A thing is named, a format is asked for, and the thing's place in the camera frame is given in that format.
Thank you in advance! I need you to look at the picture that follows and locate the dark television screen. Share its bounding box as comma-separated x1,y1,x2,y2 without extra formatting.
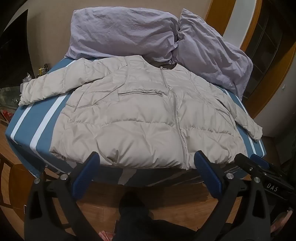
0,9,31,88

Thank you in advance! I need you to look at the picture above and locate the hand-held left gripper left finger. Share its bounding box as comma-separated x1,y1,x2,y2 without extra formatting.
24,152,100,241

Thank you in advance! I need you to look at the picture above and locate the person's dark trouser leg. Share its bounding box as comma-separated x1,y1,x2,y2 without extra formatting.
113,191,178,241

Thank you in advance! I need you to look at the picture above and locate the lavender pillow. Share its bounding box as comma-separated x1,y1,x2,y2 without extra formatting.
170,9,253,99
64,9,179,59

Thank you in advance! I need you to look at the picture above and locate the cluttered side table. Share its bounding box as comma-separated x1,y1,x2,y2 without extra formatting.
0,61,50,123

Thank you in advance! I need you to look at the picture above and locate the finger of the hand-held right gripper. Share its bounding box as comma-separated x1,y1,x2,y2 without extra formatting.
234,153,265,178
251,153,281,173

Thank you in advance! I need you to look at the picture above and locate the dark wooden door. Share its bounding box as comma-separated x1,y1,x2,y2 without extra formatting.
242,14,296,120

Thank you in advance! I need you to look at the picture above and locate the wooden door frame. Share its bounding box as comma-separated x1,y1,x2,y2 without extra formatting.
205,0,263,52

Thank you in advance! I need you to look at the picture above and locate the blue white striped bed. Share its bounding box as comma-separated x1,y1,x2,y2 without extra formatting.
5,57,267,188

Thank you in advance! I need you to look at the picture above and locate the beige puffer jacket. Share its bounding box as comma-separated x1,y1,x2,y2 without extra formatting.
18,56,264,171

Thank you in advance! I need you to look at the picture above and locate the person's right hand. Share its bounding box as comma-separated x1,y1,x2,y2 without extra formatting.
272,209,295,233

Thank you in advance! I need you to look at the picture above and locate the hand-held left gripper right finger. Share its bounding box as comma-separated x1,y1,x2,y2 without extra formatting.
194,151,273,241

